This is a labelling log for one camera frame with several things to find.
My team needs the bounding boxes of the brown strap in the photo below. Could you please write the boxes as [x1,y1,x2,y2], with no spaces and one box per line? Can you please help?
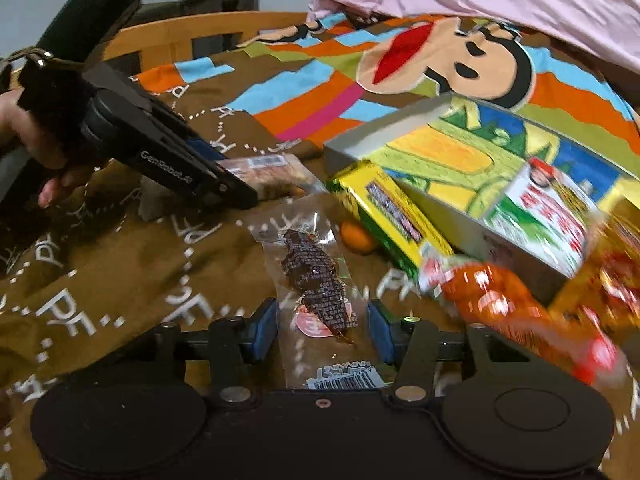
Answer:
[0,47,81,73]

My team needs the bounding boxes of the black padded object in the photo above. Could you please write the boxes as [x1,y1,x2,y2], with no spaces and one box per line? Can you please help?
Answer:
[37,0,141,61]

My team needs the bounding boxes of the clear dark jerky packet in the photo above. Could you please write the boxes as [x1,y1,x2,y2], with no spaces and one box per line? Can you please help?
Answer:
[247,210,401,391]

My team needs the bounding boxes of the wooden bed frame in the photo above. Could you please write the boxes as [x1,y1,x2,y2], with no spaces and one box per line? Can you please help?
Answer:
[12,10,308,91]

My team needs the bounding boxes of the orange-red sausage packet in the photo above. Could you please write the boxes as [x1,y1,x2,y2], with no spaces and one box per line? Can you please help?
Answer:
[417,255,628,386]

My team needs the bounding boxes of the yellow-green snack bar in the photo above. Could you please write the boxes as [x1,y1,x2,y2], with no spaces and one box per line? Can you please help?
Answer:
[327,160,456,283]

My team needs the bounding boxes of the person's left hand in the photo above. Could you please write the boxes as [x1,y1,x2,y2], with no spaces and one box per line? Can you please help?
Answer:
[0,91,93,209]

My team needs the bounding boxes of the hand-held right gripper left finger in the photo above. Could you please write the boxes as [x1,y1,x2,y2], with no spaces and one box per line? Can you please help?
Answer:
[129,299,280,407]

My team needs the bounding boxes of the small orange fruit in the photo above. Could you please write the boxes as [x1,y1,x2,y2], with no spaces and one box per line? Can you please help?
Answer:
[340,222,378,254]

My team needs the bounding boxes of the golden orange snack packet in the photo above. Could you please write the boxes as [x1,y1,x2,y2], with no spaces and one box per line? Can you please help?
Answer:
[547,200,640,341]

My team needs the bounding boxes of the clear peanut brittle packet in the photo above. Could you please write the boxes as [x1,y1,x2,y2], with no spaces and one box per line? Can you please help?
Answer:
[220,155,326,201]

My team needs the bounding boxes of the grey box with dinosaur drawing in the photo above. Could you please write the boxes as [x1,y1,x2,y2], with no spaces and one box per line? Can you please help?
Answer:
[322,92,640,301]

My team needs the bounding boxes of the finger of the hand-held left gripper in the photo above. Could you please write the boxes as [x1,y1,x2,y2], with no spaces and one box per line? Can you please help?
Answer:
[210,167,259,209]
[150,97,226,171]

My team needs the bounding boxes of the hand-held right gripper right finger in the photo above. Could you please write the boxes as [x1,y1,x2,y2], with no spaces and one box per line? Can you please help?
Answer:
[369,300,531,406]

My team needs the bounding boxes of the brown cartoon printed blanket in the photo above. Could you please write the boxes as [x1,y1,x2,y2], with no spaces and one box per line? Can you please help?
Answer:
[0,10,640,480]

